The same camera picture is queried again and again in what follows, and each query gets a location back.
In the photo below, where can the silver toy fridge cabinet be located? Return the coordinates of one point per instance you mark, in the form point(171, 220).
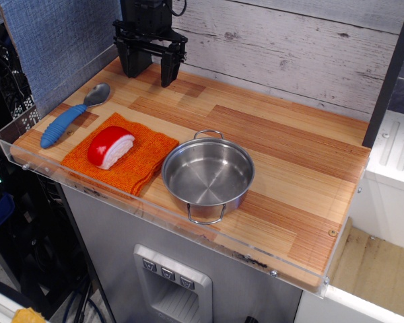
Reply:
point(110, 231)

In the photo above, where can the black vertical post right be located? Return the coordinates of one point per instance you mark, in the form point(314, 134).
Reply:
point(386, 91)

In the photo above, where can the blue handled metal spoon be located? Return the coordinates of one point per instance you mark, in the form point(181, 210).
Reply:
point(96, 96)

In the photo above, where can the clear acrylic table guard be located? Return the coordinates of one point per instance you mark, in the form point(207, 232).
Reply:
point(308, 163)

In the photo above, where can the grey ice dispenser panel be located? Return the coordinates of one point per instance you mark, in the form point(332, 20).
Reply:
point(173, 291)

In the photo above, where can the orange towel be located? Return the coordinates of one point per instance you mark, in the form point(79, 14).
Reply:
point(136, 168)

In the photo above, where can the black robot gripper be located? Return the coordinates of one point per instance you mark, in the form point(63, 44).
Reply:
point(145, 30)

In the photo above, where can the white toy sink counter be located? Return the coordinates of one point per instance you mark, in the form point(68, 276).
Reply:
point(367, 272)

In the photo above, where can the red white toy sushi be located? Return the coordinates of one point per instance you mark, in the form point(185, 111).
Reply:
point(109, 145)

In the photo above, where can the blue fabric panel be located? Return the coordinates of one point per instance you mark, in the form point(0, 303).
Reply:
point(61, 44)

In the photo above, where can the stainless steel pot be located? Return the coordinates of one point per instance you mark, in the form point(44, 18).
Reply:
point(208, 176)

